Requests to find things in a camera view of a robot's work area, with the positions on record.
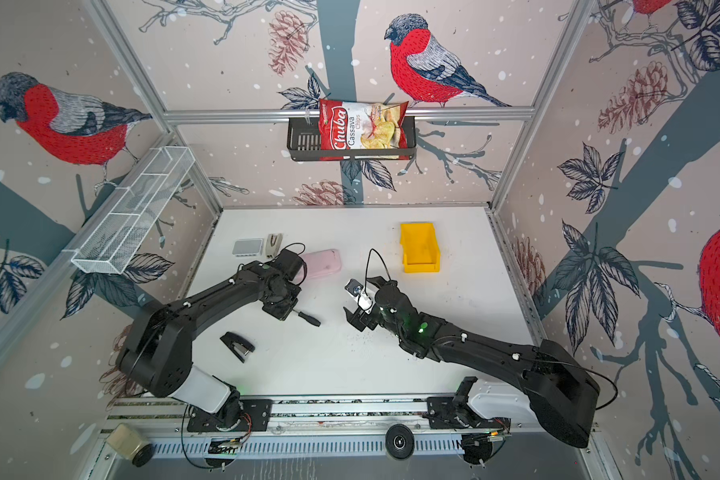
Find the yellow plastic bin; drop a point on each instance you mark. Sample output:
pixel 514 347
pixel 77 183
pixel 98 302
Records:
pixel 421 253

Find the black screwdriver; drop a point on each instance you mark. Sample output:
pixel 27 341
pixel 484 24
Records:
pixel 308 318

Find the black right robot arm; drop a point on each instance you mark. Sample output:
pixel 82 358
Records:
pixel 561 393

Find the black wall basket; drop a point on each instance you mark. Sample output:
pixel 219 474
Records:
pixel 306 142

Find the black stapler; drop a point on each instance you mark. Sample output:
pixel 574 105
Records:
pixel 238 345

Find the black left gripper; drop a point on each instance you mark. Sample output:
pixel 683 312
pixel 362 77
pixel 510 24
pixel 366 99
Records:
pixel 285 311

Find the pink case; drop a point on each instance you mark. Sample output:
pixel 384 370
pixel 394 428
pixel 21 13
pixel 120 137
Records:
pixel 319 264

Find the red cassava chips bag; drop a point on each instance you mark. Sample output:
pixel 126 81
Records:
pixel 377 120

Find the white wire mesh shelf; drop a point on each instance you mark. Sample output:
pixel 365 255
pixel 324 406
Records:
pixel 117 238

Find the beige camera device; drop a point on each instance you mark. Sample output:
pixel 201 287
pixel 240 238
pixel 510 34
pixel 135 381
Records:
pixel 130 444

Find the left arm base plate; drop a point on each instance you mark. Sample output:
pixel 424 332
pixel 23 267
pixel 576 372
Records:
pixel 246 414

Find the small grey box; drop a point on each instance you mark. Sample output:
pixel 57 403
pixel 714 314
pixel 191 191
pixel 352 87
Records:
pixel 248 247

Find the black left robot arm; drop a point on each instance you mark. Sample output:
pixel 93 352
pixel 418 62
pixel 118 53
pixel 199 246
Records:
pixel 158 352

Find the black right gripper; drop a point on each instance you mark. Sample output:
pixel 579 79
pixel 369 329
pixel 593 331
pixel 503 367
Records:
pixel 360 320

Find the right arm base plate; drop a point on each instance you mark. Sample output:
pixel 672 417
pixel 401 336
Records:
pixel 453 412

